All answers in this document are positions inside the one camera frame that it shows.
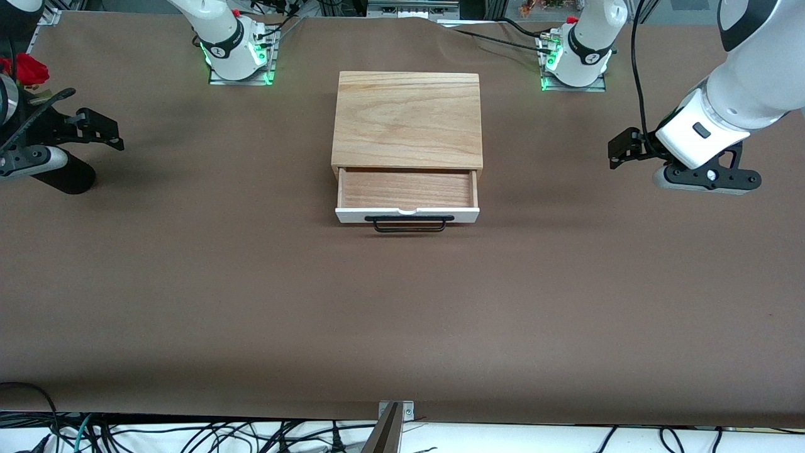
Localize black cable at right base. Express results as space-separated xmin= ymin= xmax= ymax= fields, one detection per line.
xmin=252 ymin=0 xmax=304 ymax=42

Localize looping black floor cable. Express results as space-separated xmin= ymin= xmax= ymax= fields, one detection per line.
xmin=0 ymin=381 xmax=61 ymax=453

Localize teal cable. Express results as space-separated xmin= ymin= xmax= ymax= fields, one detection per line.
xmin=73 ymin=414 xmax=94 ymax=453

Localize orange background items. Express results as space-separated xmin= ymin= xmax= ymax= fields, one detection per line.
xmin=518 ymin=0 xmax=568 ymax=17

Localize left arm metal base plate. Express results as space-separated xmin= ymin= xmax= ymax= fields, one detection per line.
xmin=540 ymin=35 xmax=608 ymax=92

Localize short black tabletop cable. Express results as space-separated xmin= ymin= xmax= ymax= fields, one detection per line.
xmin=497 ymin=17 xmax=545 ymax=40

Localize brown table cover sheet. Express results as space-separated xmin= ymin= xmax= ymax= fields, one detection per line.
xmin=0 ymin=11 xmax=805 ymax=428

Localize small metal bracket plate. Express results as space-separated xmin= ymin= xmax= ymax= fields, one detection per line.
xmin=378 ymin=401 xmax=416 ymax=422

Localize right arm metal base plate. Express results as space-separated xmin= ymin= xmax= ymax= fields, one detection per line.
xmin=209 ymin=25 xmax=277 ymax=86

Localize large red rose bloom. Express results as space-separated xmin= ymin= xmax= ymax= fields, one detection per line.
xmin=9 ymin=53 xmax=50 ymax=87

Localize long black tabletop cable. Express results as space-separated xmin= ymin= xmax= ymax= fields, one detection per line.
xmin=452 ymin=28 xmax=553 ymax=54

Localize grey equipment box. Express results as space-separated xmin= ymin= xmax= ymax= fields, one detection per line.
xmin=367 ymin=0 xmax=460 ymax=20

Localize white-front drawer with black handle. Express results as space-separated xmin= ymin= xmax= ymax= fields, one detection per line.
xmin=335 ymin=167 xmax=480 ymax=234

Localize dark camera mount pole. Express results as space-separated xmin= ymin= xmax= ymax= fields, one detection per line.
xmin=360 ymin=403 xmax=403 ymax=453

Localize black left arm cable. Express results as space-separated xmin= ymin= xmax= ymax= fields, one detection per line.
xmin=630 ymin=0 xmax=650 ymax=138

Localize tangled black cables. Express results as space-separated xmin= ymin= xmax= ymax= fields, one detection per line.
xmin=25 ymin=412 xmax=378 ymax=453

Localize black cylindrical vase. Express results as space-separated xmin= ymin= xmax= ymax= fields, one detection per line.
xmin=30 ymin=150 xmax=97 ymax=195

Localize light wooden drawer cabinet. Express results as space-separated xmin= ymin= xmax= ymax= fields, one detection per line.
xmin=331 ymin=71 xmax=484 ymax=183

